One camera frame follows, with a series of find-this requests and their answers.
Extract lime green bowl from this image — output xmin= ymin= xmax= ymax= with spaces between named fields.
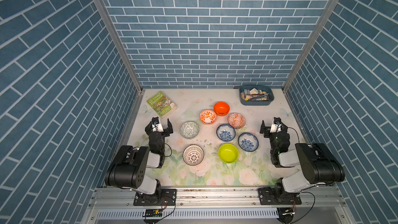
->
xmin=218 ymin=143 xmax=239 ymax=164

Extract blue floral bowl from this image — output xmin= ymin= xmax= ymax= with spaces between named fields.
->
xmin=238 ymin=132 xmax=259 ymax=152
xmin=216 ymin=124 xmax=236 ymax=142

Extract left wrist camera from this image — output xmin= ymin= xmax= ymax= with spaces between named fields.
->
xmin=151 ymin=117 xmax=163 ymax=133

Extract blue floral bowl right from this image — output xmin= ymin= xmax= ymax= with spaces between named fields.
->
xmin=238 ymin=132 xmax=259 ymax=152

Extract red geometric pattern bowl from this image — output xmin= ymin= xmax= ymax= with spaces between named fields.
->
xmin=228 ymin=113 xmax=246 ymax=129

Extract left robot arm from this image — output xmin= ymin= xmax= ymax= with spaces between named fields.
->
xmin=104 ymin=117 xmax=173 ymax=199

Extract blue floral bowl left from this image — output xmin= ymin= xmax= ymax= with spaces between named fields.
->
xmin=216 ymin=124 xmax=236 ymax=142

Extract dark red lattice bowl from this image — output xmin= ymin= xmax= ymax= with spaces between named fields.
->
xmin=183 ymin=145 xmax=204 ymax=166

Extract circuit board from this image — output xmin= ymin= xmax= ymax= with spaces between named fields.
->
xmin=277 ymin=208 xmax=295 ymax=224
xmin=143 ymin=209 xmax=163 ymax=219

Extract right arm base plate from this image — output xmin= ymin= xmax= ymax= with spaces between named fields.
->
xmin=258 ymin=187 xmax=302 ymax=205

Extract plain orange bowl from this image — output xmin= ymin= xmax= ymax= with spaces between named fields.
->
xmin=214 ymin=102 xmax=230 ymax=116

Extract aluminium rail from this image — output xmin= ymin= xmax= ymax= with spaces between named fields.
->
xmin=88 ymin=186 xmax=347 ymax=209

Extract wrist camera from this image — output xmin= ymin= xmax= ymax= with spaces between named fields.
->
xmin=151 ymin=117 xmax=163 ymax=133
xmin=270 ymin=117 xmax=283 ymax=133

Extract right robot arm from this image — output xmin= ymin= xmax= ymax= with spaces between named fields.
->
xmin=260 ymin=117 xmax=345 ymax=197

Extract teal plastic bin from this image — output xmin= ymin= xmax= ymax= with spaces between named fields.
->
xmin=238 ymin=85 xmax=274 ymax=106

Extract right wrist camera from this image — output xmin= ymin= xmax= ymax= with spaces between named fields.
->
xmin=270 ymin=117 xmax=283 ymax=133

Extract right circuit board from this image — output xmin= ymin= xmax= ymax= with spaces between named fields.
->
xmin=277 ymin=208 xmax=295 ymax=224

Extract orange floral bowl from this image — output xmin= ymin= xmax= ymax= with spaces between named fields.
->
xmin=200 ymin=110 xmax=217 ymax=125

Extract art supplies in bin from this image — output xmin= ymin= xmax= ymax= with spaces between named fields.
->
xmin=241 ymin=88 xmax=270 ymax=101

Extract green patterned bowl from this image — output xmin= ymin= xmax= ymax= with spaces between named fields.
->
xmin=180 ymin=121 xmax=200 ymax=139

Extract left circuit board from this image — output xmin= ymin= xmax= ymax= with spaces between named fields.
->
xmin=143 ymin=209 xmax=163 ymax=219

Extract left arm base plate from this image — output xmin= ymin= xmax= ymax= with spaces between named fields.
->
xmin=133 ymin=189 xmax=177 ymax=206

